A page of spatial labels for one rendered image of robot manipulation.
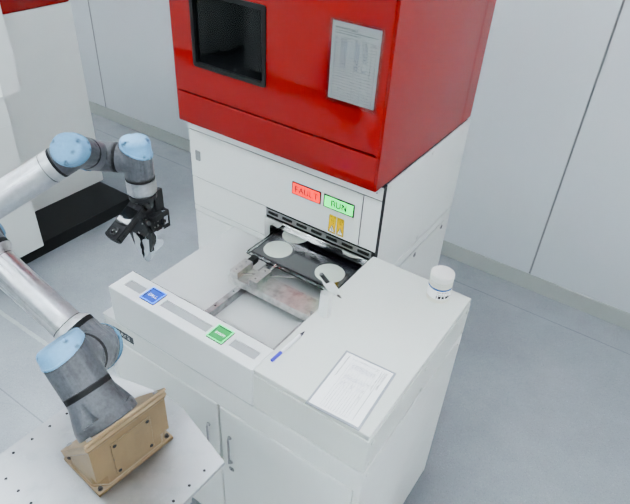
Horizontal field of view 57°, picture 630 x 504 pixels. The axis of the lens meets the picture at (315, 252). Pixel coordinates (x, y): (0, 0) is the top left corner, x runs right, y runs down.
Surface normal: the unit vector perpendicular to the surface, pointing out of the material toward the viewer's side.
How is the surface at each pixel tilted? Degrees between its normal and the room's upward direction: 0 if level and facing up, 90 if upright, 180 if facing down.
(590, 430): 0
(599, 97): 90
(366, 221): 90
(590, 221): 90
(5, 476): 0
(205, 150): 90
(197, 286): 0
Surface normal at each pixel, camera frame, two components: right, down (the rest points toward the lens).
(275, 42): -0.57, 0.46
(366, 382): 0.05, -0.80
